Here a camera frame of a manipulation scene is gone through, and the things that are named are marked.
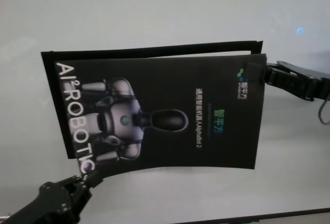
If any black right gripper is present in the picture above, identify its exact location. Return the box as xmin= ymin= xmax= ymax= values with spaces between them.
xmin=243 ymin=60 xmax=330 ymax=101

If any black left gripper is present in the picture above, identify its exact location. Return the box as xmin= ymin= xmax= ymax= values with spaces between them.
xmin=5 ymin=169 xmax=104 ymax=224

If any black robot print poster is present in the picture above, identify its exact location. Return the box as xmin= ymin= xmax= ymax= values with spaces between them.
xmin=54 ymin=53 xmax=268 ymax=181

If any thin grey cable loop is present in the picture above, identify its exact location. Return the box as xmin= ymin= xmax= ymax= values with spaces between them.
xmin=318 ymin=94 xmax=330 ymax=125

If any black tape frame outline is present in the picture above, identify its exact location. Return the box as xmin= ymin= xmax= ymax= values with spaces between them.
xmin=40 ymin=40 xmax=264 ymax=160

